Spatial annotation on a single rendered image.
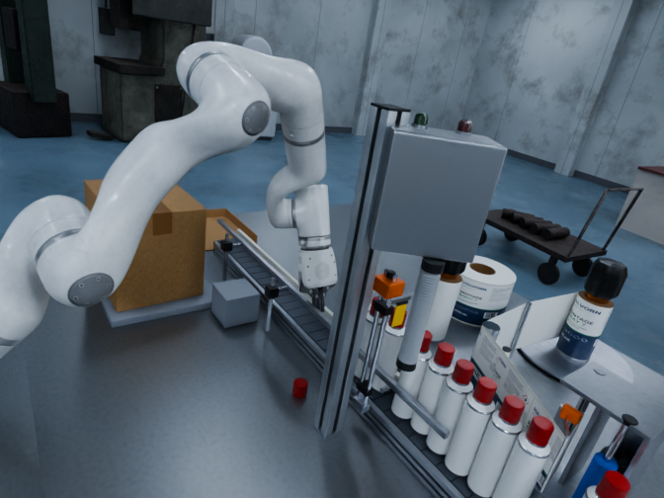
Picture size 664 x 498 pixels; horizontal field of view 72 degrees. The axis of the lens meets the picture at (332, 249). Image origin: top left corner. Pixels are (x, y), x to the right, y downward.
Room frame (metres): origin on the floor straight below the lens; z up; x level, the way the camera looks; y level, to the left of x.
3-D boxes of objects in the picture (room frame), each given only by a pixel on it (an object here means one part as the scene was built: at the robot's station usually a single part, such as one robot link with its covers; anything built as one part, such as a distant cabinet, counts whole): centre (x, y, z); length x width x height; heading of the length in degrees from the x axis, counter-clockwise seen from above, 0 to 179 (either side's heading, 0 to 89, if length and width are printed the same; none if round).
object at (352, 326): (0.73, -0.05, 1.16); 0.04 x 0.04 x 0.67; 39
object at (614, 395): (0.59, -0.48, 1.14); 0.14 x 0.11 x 0.01; 39
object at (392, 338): (0.84, -0.16, 0.98); 0.05 x 0.05 x 0.20
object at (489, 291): (1.27, -0.46, 0.95); 0.20 x 0.20 x 0.14
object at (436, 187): (0.72, -0.14, 1.38); 0.17 x 0.10 x 0.19; 94
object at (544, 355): (1.10, -0.72, 0.89); 0.31 x 0.31 x 0.01
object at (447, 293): (1.09, -0.31, 1.03); 0.09 x 0.09 x 0.30
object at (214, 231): (1.63, 0.49, 0.85); 0.30 x 0.26 x 0.04; 39
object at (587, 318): (1.10, -0.72, 1.04); 0.09 x 0.09 x 0.29
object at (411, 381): (0.77, -0.21, 0.98); 0.05 x 0.05 x 0.20
